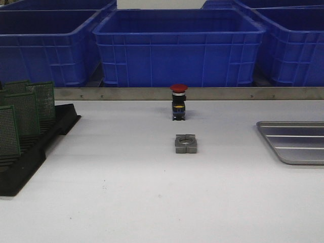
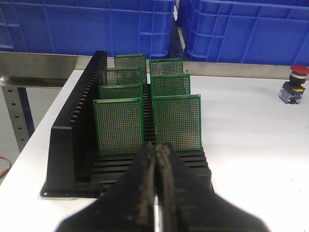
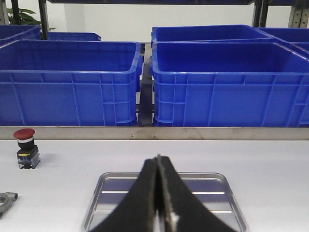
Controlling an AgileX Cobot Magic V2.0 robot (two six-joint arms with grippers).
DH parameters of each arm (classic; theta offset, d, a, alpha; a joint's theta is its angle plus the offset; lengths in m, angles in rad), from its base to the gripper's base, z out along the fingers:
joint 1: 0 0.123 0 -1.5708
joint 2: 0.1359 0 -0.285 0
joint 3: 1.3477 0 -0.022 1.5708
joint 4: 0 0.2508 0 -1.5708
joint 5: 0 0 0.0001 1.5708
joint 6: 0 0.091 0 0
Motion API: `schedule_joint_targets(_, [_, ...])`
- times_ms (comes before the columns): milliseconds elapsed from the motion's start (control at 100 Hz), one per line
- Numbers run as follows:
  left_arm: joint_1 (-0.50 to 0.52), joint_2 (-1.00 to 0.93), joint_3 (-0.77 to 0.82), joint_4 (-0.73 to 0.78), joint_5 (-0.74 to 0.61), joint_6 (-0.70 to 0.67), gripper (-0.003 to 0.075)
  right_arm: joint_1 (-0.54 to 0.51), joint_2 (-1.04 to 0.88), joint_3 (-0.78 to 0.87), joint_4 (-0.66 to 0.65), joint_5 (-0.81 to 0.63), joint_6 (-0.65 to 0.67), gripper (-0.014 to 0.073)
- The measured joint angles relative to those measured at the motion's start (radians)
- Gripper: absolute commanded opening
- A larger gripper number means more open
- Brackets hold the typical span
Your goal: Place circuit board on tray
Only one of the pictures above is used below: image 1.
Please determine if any green perforated circuit board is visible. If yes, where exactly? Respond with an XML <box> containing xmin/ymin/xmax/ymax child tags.
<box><xmin>1</xmin><ymin>105</ymin><xmax>21</xmax><ymax>158</ymax></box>
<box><xmin>26</xmin><ymin>82</ymin><xmax>56</xmax><ymax>120</ymax></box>
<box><xmin>5</xmin><ymin>92</ymin><xmax>40</xmax><ymax>137</ymax></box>
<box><xmin>4</xmin><ymin>80</ymin><xmax>30</xmax><ymax>94</ymax></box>
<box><xmin>0</xmin><ymin>89</ymin><xmax>8</xmax><ymax>106</ymax></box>

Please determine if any right blue plastic crate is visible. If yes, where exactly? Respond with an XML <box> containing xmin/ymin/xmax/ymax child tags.
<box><xmin>253</xmin><ymin>7</ymin><xmax>323</xmax><ymax>87</ymax></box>

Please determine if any blue plastic crate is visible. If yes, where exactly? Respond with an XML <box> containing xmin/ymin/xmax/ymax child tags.
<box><xmin>253</xmin><ymin>7</ymin><xmax>323</xmax><ymax>87</ymax></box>
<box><xmin>1</xmin><ymin>10</ymin><xmax>101</xmax><ymax>87</ymax></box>
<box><xmin>94</xmin><ymin>9</ymin><xmax>265</xmax><ymax>88</ymax></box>

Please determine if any red emergency stop button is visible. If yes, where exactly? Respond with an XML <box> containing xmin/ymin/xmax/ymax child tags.
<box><xmin>170</xmin><ymin>84</ymin><xmax>188</xmax><ymax>120</ymax></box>

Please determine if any silver metal tray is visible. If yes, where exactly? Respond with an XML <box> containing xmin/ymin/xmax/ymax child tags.
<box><xmin>256</xmin><ymin>121</ymin><xmax>323</xmax><ymax>166</ymax></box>

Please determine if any black slotted board rack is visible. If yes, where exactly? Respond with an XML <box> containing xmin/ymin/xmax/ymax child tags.
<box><xmin>1</xmin><ymin>104</ymin><xmax>81</xmax><ymax>197</ymax></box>

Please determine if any grey square mounting block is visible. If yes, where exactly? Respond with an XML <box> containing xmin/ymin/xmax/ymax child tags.
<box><xmin>175</xmin><ymin>134</ymin><xmax>197</xmax><ymax>154</ymax></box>

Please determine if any centre blue plastic crate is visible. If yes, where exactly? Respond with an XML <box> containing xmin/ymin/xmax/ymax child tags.
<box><xmin>94</xmin><ymin>9</ymin><xmax>265</xmax><ymax>88</ymax></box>

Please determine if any metal table edge rail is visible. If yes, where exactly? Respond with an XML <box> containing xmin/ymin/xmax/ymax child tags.
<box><xmin>54</xmin><ymin>87</ymin><xmax>323</xmax><ymax>101</ymax></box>

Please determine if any back left blue crate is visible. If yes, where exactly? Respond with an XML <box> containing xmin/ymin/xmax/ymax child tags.
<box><xmin>1</xmin><ymin>0</ymin><xmax>117</xmax><ymax>11</ymax></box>

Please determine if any left blue plastic crate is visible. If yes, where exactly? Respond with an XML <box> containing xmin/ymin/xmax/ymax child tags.
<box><xmin>1</xmin><ymin>10</ymin><xmax>101</xmax><ymax>87</ymax></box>

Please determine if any back right blue crate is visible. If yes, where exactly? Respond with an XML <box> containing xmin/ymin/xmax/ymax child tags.
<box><xmin>202</xmin><ymin>0</ymin><xmax>323</xmax><ymax>9</ymax></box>

